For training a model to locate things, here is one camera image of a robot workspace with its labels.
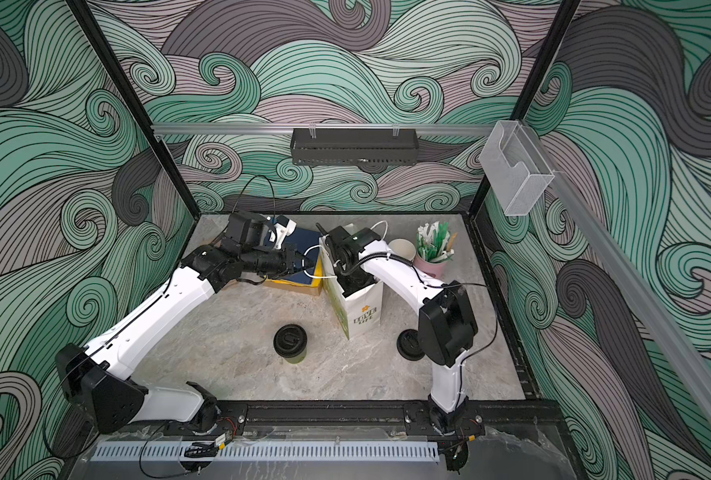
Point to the white paper takeout bag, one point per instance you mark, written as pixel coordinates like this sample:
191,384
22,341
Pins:
358,303

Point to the green wrapped straw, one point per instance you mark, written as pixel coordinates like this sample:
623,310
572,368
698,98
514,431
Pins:
441,239

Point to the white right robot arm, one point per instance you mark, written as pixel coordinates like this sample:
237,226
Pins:
445,320

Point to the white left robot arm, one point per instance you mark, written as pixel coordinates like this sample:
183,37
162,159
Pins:
98,377

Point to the stack of paper cups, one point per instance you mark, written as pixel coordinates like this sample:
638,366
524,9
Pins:
403,248

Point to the clear acrylic wall holder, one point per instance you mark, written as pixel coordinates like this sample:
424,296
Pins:
517,166

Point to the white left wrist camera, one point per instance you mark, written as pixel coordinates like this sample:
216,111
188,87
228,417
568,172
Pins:
283,228

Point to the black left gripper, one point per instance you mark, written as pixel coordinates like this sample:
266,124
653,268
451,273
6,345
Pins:
290,255

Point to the black wall shelf tray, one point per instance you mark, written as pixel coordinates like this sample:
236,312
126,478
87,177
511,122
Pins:
316,146

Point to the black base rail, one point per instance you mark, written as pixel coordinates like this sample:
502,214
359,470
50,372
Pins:
414,417

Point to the white wrapped straw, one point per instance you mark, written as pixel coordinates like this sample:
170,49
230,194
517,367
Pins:
425,241

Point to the navy blue napkin stack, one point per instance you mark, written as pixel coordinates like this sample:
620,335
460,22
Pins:
305,242

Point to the stack of black lids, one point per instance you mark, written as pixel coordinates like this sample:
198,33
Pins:
408,345

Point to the white slotted cable duct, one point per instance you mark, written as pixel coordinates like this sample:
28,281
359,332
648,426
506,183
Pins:
328,451

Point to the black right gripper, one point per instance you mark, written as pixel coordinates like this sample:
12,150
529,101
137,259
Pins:
341,277

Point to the pink straw holder cup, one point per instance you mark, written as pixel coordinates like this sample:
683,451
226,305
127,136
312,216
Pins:
433,269

